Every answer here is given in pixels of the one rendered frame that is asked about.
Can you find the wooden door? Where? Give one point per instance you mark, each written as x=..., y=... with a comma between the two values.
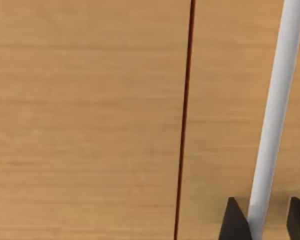
x=85, y=120
x=227, y=100

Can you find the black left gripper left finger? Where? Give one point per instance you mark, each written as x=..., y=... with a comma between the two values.
x=233, y=222

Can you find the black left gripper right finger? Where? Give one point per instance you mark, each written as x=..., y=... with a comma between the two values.
x=298, y=220

